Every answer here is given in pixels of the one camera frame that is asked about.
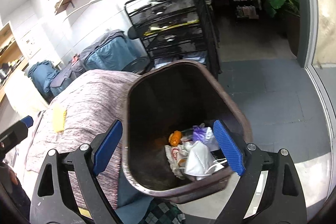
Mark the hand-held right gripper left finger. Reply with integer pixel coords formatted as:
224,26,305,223
29,120,124,224

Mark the dark planter box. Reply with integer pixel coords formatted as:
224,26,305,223
285,10,301,56

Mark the blue cloth pile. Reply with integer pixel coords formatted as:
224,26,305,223
28,60,61,97

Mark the brown trash bin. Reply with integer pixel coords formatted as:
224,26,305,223
121,60,254,204

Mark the white plastic bag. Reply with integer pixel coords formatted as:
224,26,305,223
203,127,220,151

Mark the purple plastic bag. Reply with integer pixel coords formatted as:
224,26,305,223
193,126,210,143

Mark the checkered cloth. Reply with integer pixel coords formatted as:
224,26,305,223
147,199,187,224

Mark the black round stool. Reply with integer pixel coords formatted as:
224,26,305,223
122,27,151,75

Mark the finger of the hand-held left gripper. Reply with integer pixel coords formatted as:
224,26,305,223
0,116,34,153

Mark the cream paper bag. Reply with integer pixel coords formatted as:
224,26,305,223
164,144,191,178

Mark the orange and white drink bottle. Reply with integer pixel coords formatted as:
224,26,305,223
168,130,183,146

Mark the wooden bookshelf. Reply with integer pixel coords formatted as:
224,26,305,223
0,21,29,104

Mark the grey blue cloth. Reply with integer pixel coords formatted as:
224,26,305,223
117,174,153,217

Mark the green potted plant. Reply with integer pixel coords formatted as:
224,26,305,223
264,0,300,18

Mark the grey covered massage bed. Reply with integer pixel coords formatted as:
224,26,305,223
50,29,147,96

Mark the black metal cart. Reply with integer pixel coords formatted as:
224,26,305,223
124,0,222,80

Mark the wall poster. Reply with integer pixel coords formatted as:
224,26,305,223
20,30,42,59

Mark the yellow foam fruit net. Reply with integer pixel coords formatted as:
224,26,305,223
52,103,67,133

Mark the person's left hand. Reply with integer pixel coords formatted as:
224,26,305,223
9,169,19,186

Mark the grey door frame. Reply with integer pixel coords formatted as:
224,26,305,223
286,0,319,68

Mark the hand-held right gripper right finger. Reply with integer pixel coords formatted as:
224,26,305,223
213,119,307,224

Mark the white face mask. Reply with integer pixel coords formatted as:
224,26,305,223
185,140,229,181

